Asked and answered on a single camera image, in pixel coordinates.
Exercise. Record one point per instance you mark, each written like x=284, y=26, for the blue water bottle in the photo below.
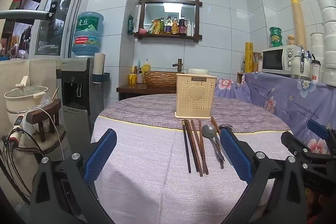
x=88, y=37

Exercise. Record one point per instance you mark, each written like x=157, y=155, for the white tumbler red label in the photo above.
x=315, y=71

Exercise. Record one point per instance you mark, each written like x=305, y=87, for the white microwave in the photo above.
x=273, y=60

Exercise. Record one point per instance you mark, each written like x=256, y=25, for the woven basket sink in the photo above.
x=160, y=79

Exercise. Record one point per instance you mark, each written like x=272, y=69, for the white paper cup stack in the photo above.
x=99, y=62

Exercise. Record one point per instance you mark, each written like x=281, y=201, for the purple striped tablecloth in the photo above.
x=147, y=161

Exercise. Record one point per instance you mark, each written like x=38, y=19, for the white kettle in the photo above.
x=298, y=66

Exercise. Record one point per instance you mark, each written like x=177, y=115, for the white squeeze bottle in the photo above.
x=189, y=28

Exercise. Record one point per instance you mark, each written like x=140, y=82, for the metal fork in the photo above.
x=220, y=153

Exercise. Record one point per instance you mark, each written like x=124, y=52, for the white container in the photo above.
x=198, y=71

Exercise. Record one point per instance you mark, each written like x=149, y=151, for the yellow mug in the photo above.
x=132, y=79

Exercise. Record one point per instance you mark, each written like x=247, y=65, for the amber sauce bottle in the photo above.
x=175, y=27

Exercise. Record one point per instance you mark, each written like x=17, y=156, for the bronze faucet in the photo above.
x=179, y=64

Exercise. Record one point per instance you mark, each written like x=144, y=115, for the dark wooden counter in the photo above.
x=141, y=91

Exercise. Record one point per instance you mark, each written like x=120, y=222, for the grey water dispenser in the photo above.
x=76, y=69

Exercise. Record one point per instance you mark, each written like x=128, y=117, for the yellow roll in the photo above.
x=248, y=57

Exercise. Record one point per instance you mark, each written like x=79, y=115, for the blue floral cloth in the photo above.
x=278, y=98

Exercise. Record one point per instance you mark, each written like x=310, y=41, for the small wooden box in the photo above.
x=240, y=78

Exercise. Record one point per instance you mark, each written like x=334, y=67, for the small wooden stool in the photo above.
x=43, y=113

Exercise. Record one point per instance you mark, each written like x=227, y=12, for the window frame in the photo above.
x=74, y=3

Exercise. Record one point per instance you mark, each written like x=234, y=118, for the cream cooking pot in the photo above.
x=21, y=103

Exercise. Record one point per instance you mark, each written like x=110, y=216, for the green noodle cups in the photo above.
x=275, y=37

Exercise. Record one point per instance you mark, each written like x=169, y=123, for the dark sauce bottle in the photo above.
x=182, y=27

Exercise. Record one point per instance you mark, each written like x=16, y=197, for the dark wooden chopstick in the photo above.
x=186, y=145

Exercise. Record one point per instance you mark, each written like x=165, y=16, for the yellow soap bottle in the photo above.
x=146, y=67

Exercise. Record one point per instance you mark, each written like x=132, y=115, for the beige heart-pattern utensil holder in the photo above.
x=195, y=95

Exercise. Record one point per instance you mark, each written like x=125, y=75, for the wooden framed mirror shelf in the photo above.
x=141, y=19

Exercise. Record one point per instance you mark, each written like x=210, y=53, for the large metal spoon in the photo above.
x=209, y=131

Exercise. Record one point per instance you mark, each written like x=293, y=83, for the tall yellow paper cup stack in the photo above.
x=299, y=24

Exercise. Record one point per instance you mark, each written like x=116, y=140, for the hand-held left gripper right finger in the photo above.
x=235, y=154

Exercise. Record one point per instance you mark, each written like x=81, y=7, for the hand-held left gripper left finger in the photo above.
x=101, y=153

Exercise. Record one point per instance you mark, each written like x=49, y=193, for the yellow seasoning packet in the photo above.
x=156, y=27

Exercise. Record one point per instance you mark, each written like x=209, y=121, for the small jar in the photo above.
x=290, y=40

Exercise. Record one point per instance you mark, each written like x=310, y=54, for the green hanging packet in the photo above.
x=130, y=25

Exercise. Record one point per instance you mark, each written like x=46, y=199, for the teal cup holder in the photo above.
x=101, y=78

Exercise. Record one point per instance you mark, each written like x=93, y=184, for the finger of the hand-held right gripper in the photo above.
x=292, y=142
x=318, y=129

